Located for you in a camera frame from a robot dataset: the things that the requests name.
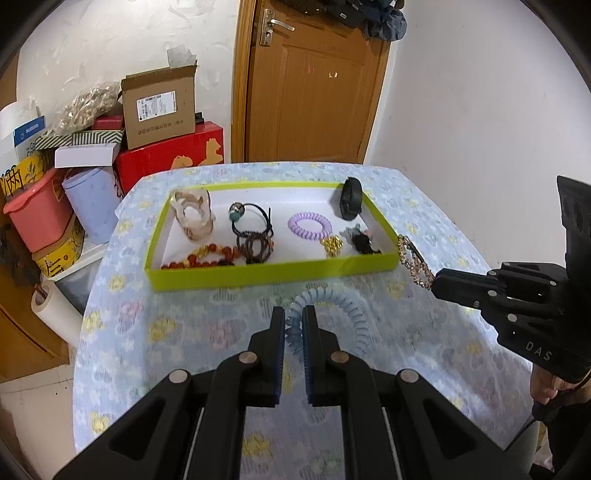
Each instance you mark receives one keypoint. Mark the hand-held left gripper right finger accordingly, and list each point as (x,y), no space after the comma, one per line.
(308,369)

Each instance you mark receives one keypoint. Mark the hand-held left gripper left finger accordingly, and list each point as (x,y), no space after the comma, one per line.
(278,364)

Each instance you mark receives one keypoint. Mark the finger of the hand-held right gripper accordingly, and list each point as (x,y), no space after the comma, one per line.
(521,314)
(461,278)

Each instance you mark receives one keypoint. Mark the green cardboard box tray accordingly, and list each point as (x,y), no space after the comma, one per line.
(277,272)

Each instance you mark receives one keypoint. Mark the black hair clip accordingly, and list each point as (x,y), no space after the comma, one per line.
(362,240)

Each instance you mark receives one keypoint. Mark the person's right forearm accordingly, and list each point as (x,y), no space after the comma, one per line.
(572,424)

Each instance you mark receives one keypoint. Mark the person's right hand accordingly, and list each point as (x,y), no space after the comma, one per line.
(542,385)

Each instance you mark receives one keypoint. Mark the black wristband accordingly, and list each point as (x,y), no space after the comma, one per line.
(348,203)

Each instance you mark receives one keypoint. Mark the gold hair claw clip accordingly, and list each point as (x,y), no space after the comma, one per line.
(194,221)

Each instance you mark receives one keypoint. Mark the clear plastic storage bin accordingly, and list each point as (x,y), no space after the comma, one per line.
(83,281)

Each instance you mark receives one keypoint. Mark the white film roll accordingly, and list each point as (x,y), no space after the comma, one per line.
(57,314)

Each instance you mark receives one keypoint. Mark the large red gift box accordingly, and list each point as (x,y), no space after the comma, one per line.
(161,164)

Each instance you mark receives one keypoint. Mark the wooden door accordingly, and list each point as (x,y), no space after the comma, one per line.
(314,92)

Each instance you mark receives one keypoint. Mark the lavender plastic bucket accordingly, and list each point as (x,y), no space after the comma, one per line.
(92,207)

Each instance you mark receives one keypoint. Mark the yellow round tin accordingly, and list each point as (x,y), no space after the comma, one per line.
(60,254)

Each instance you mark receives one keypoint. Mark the wooden wardrobe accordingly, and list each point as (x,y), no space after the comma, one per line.
(23,341)

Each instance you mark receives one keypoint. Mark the dark clothes on door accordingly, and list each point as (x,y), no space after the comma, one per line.
(383,23)

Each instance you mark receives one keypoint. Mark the brown cardboard box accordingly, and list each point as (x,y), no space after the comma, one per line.
(157,115)

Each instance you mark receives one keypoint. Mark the pink plastic basket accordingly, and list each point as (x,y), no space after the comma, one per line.
(39,217)

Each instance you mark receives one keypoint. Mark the white flat box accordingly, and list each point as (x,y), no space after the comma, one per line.
(85,157)

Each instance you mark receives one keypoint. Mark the small dark red box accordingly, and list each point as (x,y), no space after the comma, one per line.
(108,123)

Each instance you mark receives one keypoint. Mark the green striped box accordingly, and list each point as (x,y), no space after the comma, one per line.
(87,137)

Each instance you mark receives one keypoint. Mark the yellow printed box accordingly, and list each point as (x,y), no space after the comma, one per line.
(25,173)

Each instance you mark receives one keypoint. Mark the clear bag of gold pieces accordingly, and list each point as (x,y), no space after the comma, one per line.
(87,108)

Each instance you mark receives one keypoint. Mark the blue and white carton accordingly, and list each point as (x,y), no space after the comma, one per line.
(30,134)

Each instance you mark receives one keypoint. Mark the white paper roll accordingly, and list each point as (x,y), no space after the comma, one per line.
(18,115)

